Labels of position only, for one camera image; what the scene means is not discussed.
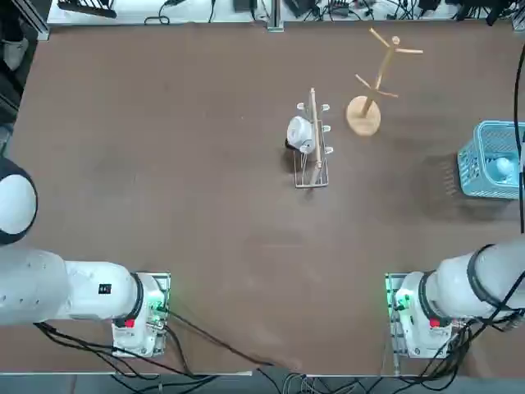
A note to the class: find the blue cup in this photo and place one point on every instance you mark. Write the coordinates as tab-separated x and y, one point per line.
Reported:
502	166

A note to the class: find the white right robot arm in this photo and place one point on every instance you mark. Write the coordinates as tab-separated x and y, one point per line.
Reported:
451	283

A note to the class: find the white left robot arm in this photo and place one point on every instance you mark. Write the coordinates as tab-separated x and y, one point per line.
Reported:
82	287

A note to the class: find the white cup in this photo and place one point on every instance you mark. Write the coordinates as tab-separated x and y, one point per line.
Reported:
299	131

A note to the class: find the wooden cup rack tree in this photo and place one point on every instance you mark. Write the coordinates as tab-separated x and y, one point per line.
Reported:
363	117

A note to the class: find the blue plastic basket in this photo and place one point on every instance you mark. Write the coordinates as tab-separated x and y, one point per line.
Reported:
471	164

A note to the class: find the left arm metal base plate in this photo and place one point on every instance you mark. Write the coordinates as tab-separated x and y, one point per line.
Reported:
164	279

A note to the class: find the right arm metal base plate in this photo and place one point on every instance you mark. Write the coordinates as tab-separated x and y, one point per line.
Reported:
389	287

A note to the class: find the aluminium camera mast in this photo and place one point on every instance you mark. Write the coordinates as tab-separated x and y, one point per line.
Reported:
275	16

